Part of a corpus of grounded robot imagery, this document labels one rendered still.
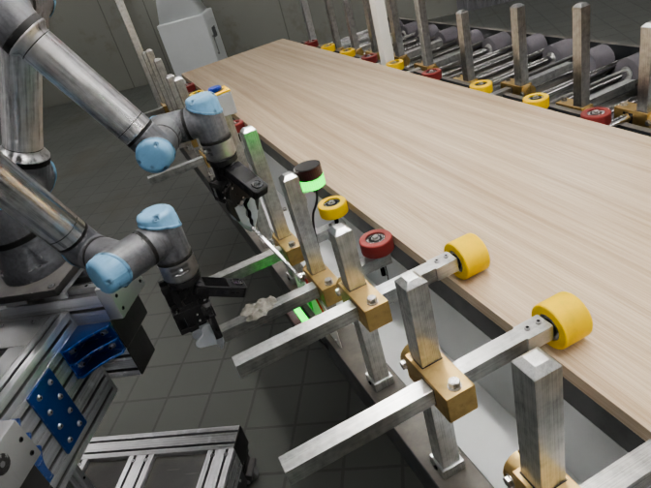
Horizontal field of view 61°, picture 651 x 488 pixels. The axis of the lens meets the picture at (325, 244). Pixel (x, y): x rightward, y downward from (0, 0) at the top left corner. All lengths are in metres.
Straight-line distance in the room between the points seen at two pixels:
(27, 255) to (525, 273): 1.06
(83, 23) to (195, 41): 1.98
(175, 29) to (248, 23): 1.09
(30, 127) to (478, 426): 1.17
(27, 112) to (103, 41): 7.39
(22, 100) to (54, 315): 0.49
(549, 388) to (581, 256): 0.61
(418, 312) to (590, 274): 0.43
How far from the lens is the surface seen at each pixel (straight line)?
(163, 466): 2.00
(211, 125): 1.32
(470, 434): 1.23
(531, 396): 0.62
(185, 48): 7.47
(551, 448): 0.69
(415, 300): 0.79
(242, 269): 1.49
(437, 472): 1.09
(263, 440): 2.18
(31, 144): 1.45
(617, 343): 1.01
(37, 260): 1.41
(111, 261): 1.06
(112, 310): 1.37
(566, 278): 1.13
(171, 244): 1.11
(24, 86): 1.40
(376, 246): 1.28
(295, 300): 1.28
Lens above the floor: 1.59
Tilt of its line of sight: 31 degrees down
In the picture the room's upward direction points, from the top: 16 degrees counter-clockwise
